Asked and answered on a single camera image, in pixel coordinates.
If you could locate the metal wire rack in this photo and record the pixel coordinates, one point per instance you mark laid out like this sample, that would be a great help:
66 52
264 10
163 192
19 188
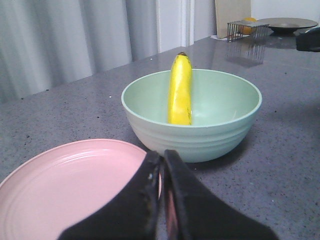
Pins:
256 30

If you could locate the dark object at right edge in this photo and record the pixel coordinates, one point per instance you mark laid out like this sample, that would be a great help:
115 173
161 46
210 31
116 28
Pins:
308 41

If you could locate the wooden cutting board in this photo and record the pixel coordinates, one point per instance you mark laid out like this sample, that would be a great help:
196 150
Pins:
227 11

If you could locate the pink plate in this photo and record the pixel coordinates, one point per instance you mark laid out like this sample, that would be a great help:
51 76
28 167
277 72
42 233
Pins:
64 185

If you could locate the grey shallow dish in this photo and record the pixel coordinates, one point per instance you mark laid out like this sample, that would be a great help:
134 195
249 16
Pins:
287 24

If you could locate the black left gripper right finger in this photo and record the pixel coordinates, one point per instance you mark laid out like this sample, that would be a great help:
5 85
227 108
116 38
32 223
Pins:
194 213

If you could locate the green ribbed bowl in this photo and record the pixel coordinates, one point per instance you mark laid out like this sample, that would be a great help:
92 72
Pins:
223 109

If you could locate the yellow banana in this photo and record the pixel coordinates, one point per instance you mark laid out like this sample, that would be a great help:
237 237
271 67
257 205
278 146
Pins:
179 110

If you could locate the orange fruit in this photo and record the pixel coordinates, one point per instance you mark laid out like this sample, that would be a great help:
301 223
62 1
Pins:
246 30

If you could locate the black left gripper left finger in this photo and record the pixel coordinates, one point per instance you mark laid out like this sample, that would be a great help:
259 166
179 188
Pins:
131 215

